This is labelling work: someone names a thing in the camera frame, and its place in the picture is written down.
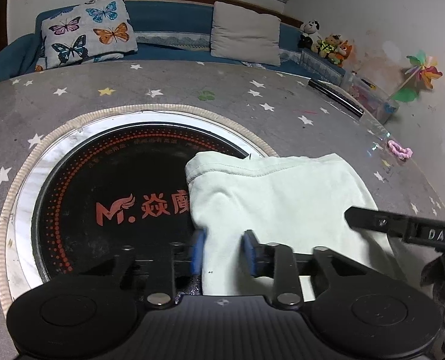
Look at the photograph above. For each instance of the plush toys group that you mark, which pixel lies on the plush toys group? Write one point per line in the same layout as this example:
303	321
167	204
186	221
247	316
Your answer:
331	48

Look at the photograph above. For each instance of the pale green garment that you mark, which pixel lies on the pale green garment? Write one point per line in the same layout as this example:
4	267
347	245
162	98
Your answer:
297	201

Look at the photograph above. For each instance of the plain beige pillow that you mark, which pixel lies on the plain beige pillow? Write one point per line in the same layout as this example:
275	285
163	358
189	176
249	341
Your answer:
242	34

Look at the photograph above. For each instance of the butterfly print pillow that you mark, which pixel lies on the butterfly print pillow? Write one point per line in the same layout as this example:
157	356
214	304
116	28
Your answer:
90	32

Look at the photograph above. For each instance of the black remote control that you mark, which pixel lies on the black remote control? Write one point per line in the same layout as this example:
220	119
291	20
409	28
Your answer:
342	99

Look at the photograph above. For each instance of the colourful paper pinwheel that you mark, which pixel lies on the colourful paper pinwheel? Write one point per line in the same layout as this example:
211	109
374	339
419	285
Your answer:
420	75

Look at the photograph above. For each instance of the clear plastic toy box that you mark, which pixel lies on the clear plastic toy box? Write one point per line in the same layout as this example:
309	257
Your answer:
371	97

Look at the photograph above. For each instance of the pink hair scrunchie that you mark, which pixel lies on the pink hair scrunchie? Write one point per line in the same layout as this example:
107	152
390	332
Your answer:
398	151

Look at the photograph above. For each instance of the blue bench sofa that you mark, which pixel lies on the blue bench sofa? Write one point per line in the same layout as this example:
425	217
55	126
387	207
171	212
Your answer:
172	31

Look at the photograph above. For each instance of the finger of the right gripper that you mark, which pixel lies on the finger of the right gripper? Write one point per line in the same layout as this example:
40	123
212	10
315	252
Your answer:
378	221

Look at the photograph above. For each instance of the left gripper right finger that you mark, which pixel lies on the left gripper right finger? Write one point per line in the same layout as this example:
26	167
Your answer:
282	265

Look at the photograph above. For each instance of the grey star tablecloth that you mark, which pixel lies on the grey star tablecloth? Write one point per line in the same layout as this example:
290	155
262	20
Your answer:
350	310

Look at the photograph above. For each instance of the round black induction cooktop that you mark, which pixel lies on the round black induction cooktop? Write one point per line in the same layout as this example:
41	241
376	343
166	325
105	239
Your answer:
107	179

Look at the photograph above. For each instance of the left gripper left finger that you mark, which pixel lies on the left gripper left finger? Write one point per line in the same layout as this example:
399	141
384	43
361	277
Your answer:
160	278

